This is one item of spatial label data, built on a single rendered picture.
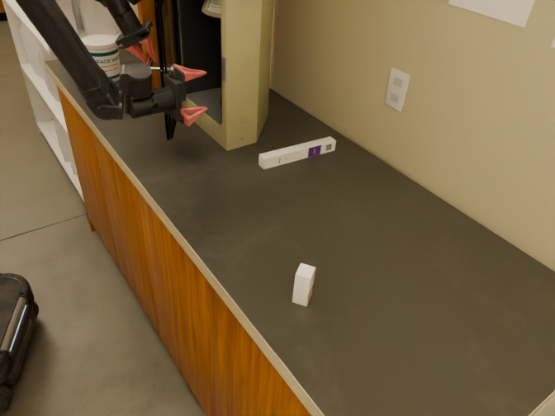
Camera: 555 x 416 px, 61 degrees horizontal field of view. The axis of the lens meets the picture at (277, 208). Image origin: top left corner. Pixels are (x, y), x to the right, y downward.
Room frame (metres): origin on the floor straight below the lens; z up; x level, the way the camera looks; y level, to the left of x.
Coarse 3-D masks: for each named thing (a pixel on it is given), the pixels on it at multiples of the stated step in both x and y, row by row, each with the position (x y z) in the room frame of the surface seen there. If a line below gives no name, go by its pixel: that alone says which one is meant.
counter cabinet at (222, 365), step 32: (64, 96) 1.80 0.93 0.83; (96, 160) 1.55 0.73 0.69; (96, 192) 1.64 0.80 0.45; (128, 192) 1.26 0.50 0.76; (96, 224) 1.76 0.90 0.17; (128, 224) 1.31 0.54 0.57; (160, 224) 1.04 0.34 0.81; (128, 256) 1.37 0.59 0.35; (160, 256) 1.07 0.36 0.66; (160, 288) 1.10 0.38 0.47; (192, 288) 0.89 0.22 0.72; (160, 320) 1.14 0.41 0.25; (192, 320) 0.90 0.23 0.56; (224, 320) 0.75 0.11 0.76; (192, 352) 0.91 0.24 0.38; (224, 352) 0.75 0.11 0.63; (256, 352) 0.63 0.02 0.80; (192, 384) 0.93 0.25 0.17; (224, 384) 0.75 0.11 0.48; (256, 384) 0.63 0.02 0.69
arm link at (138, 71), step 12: (132, 72) 0.99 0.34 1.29; (144, 72) 1.00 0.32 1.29; (120, 84) 0.98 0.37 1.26; (132, 84) 0.98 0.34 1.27; (144, 84) 0.98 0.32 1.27; (120, 96) 0.98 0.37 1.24; (132, 96) 0.98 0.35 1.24; (144, 96) 0.99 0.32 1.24; (108, 108) 0.96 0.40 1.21; (120, 108) 0.97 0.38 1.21
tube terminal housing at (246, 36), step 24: (216, 0) 1.31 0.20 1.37; (240, 0) 1.29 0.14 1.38; (264, 0) 1.38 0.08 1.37; (240, 24) 1.30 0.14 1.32; (264, 24) 1.39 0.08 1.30; (240, 48) 1.30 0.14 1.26; (264, 48) 1.41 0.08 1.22; (240, 72) 1.30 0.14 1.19; (264, 72) 1.43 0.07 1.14; (240, 96) 1.30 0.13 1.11; (264, 96) 1.45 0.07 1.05; (240, 120) 1.30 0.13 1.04; (264, 120) 1.47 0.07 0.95; (240, 144) 1.30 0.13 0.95
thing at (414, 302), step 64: (128, 128) 1.37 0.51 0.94; (192, 128) 1.40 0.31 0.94; (320, 128) 1.47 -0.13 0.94; (192, 192) 1.03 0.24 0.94; (256, 192) 1.06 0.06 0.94; (320, 192) 1.08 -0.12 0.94; (384, 192) 1.11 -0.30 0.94; (192, 256) 0.81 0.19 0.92; (256, 256) 0.80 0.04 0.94; (320, 256) 0.82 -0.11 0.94; (384, 256) 0.84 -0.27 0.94; (448, 256) 0.85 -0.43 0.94; (512, 256) 0.87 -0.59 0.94; (256, 320) 0.61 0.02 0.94; (320, 320) 0.63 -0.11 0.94; (384, 320) 0.64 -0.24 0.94; (448, 320) 0.65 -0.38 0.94; (512, 320) 0.66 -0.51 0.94; (320, 384) 0.48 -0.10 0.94; (384, 384) 0.49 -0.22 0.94; (448, 384) 0.50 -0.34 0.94; (512, 384) 0.51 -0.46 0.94
